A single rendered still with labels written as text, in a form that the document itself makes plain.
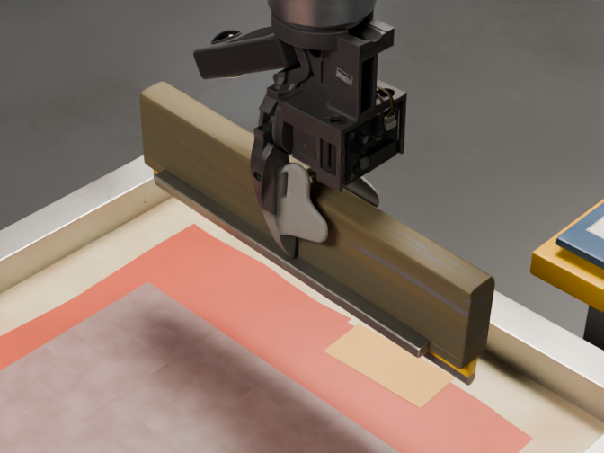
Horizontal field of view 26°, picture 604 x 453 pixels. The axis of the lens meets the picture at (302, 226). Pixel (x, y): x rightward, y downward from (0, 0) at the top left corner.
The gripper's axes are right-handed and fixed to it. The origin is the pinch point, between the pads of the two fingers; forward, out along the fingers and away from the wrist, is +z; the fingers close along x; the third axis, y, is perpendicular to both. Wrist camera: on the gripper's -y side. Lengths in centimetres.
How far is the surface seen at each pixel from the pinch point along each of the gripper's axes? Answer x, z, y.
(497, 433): 4.4, 14.2, 17.5
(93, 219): -1.8, 11.5, -25.7
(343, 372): 1.1, 14.1, 3.8
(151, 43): 134, 109, -186
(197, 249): 3.9, 14.0, -17.7
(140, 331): -7.5, 14.0, -12.6
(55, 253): -6.6, 12.9, -25.7
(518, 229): 136, 109, -66
